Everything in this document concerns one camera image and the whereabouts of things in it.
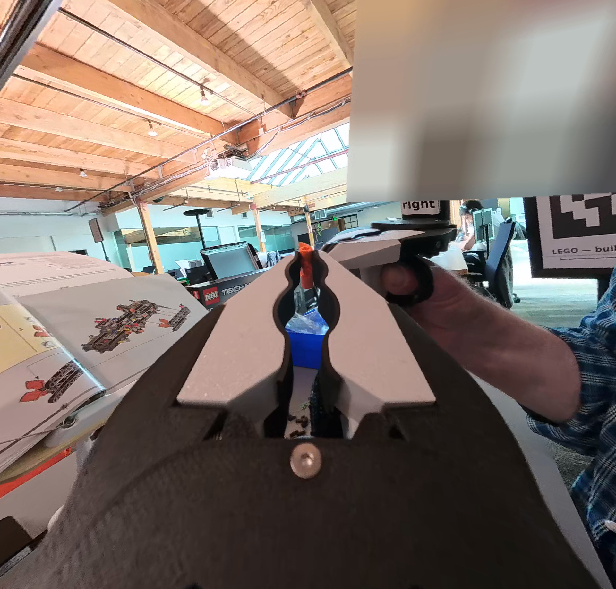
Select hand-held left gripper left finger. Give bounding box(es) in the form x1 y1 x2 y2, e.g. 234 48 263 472
175 252 295 438

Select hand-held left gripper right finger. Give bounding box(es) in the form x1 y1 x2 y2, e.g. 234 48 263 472
308 251 437 440

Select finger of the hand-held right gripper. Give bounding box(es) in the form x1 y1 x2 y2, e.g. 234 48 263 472
319 227 428 287

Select orange lego piece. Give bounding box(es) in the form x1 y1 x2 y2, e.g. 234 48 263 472
297 242 314 289

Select person's right forearm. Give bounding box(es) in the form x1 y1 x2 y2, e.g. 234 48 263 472
479 293 582 425

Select black lego set box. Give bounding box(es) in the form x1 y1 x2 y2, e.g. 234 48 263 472
187 269 271 309

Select small black lego pins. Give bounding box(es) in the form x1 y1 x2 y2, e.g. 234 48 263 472
286 401 313 440

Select lego instruction booklet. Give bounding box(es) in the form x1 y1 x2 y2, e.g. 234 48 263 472
0 251 209 475

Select person's right hand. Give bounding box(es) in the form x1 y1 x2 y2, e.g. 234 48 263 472
380 259 488 345

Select blue plastic bin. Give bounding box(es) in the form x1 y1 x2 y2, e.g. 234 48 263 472
285 309 334 370

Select black office chair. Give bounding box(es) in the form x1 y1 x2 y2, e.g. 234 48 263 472
464 219 521 310

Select open grey case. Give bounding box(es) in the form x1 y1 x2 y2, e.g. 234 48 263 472
199 242 264 282

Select glass skylight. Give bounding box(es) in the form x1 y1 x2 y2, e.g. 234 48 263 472
248 121 350 186

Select black round-top floor stand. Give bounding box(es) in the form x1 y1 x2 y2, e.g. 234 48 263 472
183 208 213 262

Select black and white tag sign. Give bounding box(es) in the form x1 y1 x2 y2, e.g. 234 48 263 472
524 193 616 301

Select white ceiling projector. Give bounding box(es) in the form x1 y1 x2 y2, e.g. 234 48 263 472
206 157 252 180

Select orange strip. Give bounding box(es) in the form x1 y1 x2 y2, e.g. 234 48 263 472
0 447 74 499

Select black metal bar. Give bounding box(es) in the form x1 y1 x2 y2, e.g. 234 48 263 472
0 0 74 85

